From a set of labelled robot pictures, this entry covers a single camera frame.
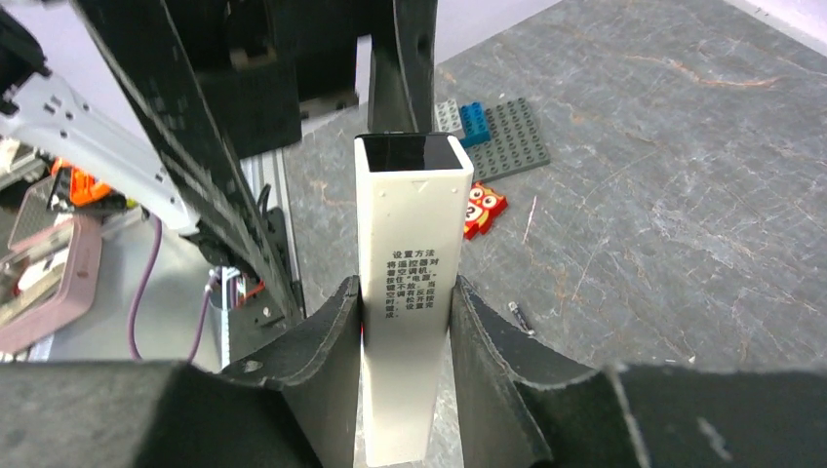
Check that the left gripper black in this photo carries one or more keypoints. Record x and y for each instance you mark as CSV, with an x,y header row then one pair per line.
x,y
212,80

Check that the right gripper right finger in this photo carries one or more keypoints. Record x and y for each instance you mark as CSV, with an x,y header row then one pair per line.
x,y
492,359

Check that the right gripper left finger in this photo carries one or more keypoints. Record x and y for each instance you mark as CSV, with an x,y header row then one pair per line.
x,y
315,366

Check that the white remote control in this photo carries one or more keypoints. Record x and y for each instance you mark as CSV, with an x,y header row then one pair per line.
x,y
412,191

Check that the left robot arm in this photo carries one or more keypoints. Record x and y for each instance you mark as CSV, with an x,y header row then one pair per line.
x,y
40,108

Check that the black battery lower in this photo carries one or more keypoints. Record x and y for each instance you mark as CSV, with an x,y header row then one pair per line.
x,y
520,318

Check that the red owl number block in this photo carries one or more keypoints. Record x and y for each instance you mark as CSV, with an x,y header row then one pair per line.
x,y
484,206

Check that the light grey lego brick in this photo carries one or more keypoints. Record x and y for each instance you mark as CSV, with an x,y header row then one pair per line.
x,y
447,118

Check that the grey lego baseplate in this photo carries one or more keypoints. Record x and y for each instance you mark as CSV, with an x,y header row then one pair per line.
x,y
516,144

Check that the blue lego brick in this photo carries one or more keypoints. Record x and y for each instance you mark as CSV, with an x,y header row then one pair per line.
x,y
474,124

